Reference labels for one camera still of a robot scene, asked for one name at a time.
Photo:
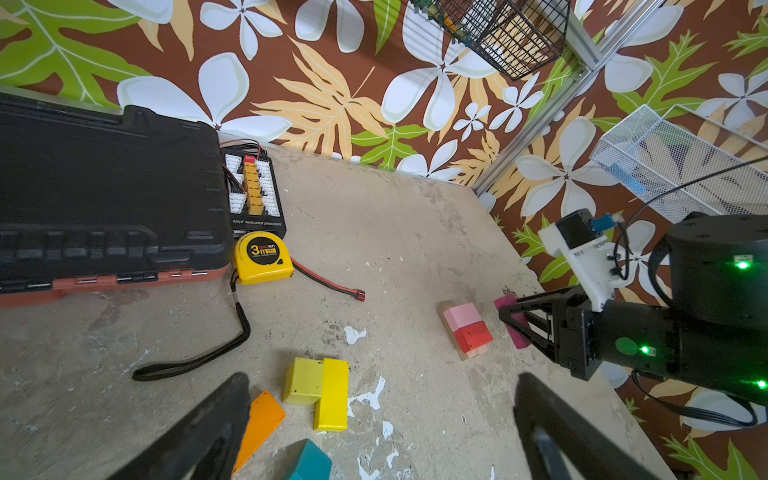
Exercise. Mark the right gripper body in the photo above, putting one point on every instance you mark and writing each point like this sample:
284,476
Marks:
632,335

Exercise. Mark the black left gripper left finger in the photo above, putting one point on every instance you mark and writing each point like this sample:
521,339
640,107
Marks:
204,444

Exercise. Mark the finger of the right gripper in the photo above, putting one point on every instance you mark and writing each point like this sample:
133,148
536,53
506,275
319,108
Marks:
544,312

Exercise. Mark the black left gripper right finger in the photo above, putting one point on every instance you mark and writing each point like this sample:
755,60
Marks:
553,433

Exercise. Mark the red wood block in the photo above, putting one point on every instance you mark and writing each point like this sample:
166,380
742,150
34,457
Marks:
473,337

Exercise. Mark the pink wood block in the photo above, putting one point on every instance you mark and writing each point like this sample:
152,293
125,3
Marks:
460,316

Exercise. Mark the natural wood plank block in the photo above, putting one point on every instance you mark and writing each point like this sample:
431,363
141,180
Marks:
441,307

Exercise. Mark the lime green cube block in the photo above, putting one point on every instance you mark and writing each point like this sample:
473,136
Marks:
303,382

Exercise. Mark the yellow wood block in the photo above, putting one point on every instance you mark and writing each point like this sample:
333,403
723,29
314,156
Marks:
331,411

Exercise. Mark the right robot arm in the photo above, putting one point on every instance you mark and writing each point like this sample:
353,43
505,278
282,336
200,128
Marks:
710,329

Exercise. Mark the orange wood block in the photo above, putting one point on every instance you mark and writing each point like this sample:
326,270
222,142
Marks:
265,416

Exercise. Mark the teal wood block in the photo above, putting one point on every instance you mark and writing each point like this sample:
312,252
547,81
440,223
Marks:
310,464

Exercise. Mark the yellow tape measure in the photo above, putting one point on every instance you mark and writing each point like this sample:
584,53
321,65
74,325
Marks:
262,257

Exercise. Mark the black and red tool case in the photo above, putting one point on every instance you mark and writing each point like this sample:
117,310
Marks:
94,201

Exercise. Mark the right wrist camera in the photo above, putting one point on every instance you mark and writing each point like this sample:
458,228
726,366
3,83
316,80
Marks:
579,238

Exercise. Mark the white wire basket right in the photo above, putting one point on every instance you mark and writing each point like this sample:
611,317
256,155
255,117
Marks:
682,161

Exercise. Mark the aluminium frame post right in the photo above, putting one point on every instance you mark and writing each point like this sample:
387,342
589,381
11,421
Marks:
593,58

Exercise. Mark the black wire basket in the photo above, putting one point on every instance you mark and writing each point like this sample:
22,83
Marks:
516,37

